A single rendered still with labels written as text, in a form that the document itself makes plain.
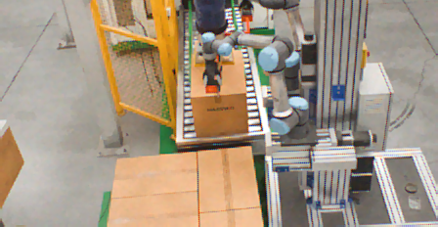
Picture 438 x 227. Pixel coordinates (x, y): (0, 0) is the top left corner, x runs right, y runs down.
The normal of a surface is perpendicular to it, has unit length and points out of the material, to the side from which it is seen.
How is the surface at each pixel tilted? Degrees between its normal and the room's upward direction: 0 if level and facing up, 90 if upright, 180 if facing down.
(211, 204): 0
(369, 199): 0
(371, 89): 0
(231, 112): 90
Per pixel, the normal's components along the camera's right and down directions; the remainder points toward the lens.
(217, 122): 0.03, 0.60
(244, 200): -0.07, -0.80
